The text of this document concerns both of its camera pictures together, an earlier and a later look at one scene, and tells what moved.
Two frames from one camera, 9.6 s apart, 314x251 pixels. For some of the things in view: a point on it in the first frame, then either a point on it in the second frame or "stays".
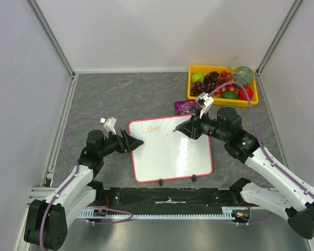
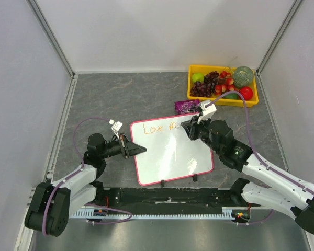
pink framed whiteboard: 166,153 stays
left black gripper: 127,143 -> 128,148
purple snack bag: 187,107 stays
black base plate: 165,197 stays
